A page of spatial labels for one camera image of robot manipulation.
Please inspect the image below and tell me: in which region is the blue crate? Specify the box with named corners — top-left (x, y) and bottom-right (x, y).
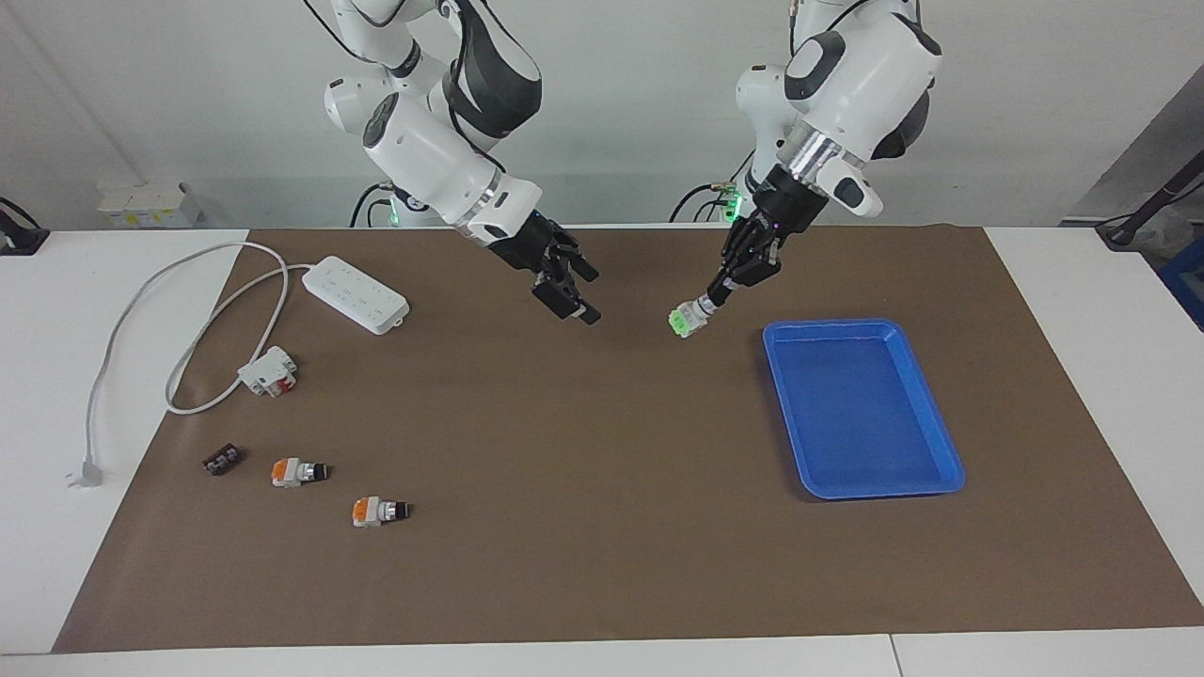
top-left (1159, 235), bottom-right (1204, 330)

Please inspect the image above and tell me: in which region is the white cardboard box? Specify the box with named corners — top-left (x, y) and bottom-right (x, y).
top-left (97, 181), bottom-right (203, 228)

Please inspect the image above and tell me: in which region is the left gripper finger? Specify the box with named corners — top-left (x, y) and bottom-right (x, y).
top-left (710, 240), bottom-right (784, 307)
top-left (715, 218), bottom-right (765, 288)

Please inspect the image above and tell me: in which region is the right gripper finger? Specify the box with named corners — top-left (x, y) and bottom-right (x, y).
top-left (550, 230), bottom-right (600, 283)
top-left (531, 268), bottom-right (603, 326)

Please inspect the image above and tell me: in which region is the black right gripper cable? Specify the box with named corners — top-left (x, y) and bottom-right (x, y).
top-left (447, 89), bottom-right (514, 178)

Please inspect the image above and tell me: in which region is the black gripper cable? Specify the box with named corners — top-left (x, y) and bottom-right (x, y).
top-left (447, 89), bottom-right (514, 178)
top-left (668, 155), bottom-right (753, 225)

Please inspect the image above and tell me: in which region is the white circuit breaker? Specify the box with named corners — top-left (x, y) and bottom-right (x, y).
top-left (236, 345), bottom-right (299, 399)

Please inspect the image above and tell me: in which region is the white power cord with plug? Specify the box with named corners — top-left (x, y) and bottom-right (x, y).
top-left (66, 241), bottom-right (316, 490)

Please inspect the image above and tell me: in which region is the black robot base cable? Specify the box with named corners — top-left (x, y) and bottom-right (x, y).
top-left (350, 183), bottom-right (396, 228)

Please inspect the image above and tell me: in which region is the white power strip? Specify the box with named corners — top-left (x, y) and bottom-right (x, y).
top-left (302, 255), bottom-right (411, 336)

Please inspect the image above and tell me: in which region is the orange selector switch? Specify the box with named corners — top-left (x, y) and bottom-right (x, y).
top-left (271, 457), bottom-right (331, 489)
top-left (352, 496), bottom-right (411, 528)

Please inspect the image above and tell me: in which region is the green selector switch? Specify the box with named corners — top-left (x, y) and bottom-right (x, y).
top-left (668, 293), bottom-right (716, 340)

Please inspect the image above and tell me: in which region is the brown paper table mat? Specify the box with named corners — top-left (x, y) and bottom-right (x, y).
top-left (52, 224), bottom-right (1204, 654)

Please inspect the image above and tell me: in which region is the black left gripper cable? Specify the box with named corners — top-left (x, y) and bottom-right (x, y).
top-left (668, 155), bottom-right (753, 225)

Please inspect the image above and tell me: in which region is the black clamp stand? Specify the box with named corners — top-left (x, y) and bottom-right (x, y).
top-left (1096, 146), bottom-right (1204, 250)
top-left (0, 196), bottom-right (50, 257)

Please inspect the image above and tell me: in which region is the blue plastic tray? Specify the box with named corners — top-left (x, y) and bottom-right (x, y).
top-left (762, 318), bottom-right (967, 500)

